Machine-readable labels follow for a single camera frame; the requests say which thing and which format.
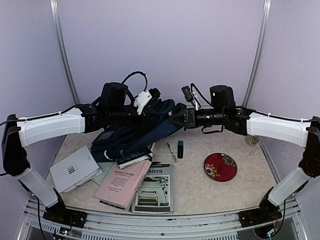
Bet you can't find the dark blue wuthering heights book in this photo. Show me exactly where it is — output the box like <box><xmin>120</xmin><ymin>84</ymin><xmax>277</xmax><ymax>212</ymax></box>
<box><xmin>116</xmin><ymin>143</ymin><xmax>155</xmax><ymax>169</ymax></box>

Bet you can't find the pink warm chord book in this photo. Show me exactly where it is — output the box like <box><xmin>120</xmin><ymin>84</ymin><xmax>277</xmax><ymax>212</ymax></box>
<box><xmin>95</xmin><ymin>160</ymin><xmax>152</xmax><ymax>211</ymax></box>

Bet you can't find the pale green thin book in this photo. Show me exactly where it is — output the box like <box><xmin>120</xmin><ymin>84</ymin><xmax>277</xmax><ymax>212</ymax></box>
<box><xmin>58</xmin><ymin>167</ymin><xmax>105</xmax><ymax>197</ymax></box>

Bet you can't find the aluminium corner post right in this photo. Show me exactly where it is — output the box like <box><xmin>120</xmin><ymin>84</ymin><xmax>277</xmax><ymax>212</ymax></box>
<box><xmin>241</xmin><ymin>0</ymin><xmax>272</xmax><ymax>107</ymax></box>

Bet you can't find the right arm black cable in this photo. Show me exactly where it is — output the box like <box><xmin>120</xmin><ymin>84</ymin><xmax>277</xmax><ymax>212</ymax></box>
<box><xmin>189</xmin><ymin>83</ymin><xmax>213</xmax><ymax>106</ymax></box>

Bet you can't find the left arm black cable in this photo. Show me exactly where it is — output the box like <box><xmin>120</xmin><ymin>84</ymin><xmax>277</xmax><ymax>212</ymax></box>
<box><xmin>121</xmin><ymin>71</ymin><xmax>149</xmax><ymax>93</ymax></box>

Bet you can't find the grey ianra book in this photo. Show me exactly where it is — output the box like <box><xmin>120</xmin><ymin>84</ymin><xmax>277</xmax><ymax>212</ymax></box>
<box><xmin>131</xmin><ymin>164</ymin><xmax>174</xmax><ymax>215</ymax></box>

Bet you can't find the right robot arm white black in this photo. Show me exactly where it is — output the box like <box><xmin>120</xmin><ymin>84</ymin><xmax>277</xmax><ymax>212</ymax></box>
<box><xmin>169</xmin><ymin>85</ymin><xmax>320</xmax><ymax>227</ymax></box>

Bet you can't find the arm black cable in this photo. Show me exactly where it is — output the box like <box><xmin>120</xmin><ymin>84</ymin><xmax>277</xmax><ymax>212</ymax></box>
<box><xmin>189</xmin><ymin>83</ymin><xmax>213</xmax><ymax>106</ymax></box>
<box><xmin>121</xmin><ymin>71</ymin><xmax>149</xmax><ymax>93</ymax></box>

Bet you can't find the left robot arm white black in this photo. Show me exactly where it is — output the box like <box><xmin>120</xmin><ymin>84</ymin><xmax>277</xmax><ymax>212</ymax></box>
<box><xmin>1</xmin><ymin>82</ymin><xmax>152</xmax><ymax>223</ymax></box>

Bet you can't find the aluminium corner post left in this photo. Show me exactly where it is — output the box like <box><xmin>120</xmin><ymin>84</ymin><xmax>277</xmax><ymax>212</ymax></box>
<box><xmin>50</xmin><ymin>0</ymin><xmax>80</xmax><ymax>104</ymax></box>

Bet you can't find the white barcode book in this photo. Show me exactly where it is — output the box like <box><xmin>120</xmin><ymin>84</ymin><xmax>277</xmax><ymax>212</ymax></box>
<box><xmin>50</xmin><ymin>146</ymin><xmax>100</xmax><ymax>193</ymax></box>

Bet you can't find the black marker blue cap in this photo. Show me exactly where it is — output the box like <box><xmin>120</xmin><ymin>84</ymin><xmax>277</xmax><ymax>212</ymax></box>
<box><xmin>177</xmin><ymin>140</ymin><xmax>184</xmax><ymax>159</ymax></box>

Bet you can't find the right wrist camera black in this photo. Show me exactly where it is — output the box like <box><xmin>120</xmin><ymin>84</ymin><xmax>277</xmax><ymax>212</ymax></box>
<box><xmin>181</xmin><ymin>85</ymin><xmax>201</xmax><ymax>111</ymax></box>

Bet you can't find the red floral plate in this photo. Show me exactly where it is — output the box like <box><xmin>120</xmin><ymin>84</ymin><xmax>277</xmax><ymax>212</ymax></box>
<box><xmin>203</xmin><ymin>153</ymin><xmax>238</xmax><ymax>182</ymax></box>

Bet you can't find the aluminium corner post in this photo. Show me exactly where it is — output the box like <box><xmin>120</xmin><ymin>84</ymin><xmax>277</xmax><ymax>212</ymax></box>
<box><xmin>50</xmin><ymin>0</ymin><xmax>80</xmax><ymax>104</ymax></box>
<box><xmin>241</xmin><ymin>0</ymin><xmax>272</xmax><ymax>107</ymax></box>

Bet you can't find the navy blue student backpack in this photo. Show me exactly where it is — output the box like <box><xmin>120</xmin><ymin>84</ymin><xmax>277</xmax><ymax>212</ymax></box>
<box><xmin>90</xmin><ymin>99</ymin><xmax>187</xmax><ymax>162</ymax></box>

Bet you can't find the aluminium front rail frame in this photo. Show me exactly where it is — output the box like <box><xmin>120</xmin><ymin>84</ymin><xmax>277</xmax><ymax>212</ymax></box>
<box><xmin>15</xmin><ymin>198</ymin><xmax>311</xmax><ymax>240</ymax></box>

